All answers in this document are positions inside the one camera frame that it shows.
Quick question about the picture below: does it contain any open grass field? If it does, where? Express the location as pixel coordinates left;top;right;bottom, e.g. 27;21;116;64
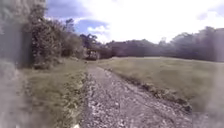
96;55;224;114

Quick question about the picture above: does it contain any row of bushes and trees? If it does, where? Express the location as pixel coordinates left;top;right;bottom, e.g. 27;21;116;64
0;0;113;70

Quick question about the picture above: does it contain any grass verge beside bushes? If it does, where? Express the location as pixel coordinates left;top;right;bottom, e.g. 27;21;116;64
19;58;89;128

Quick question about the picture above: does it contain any distant wood of trees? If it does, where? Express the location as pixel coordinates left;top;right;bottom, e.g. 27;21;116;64
105;25;224;64

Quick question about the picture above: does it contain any grey gravel path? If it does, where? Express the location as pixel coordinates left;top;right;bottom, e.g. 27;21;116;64
77;64;198;128

